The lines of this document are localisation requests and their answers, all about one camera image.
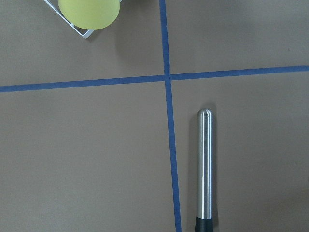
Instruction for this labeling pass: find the yellow cup on rack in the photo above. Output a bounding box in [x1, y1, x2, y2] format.
[58, 0, 120, 30]

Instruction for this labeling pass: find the steel muddler black tip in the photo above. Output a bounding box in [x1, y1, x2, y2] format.
[195, 109, 214, 232]

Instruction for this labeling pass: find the white wire cup rack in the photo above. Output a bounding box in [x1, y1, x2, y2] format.
[44, 0, 124, 40]

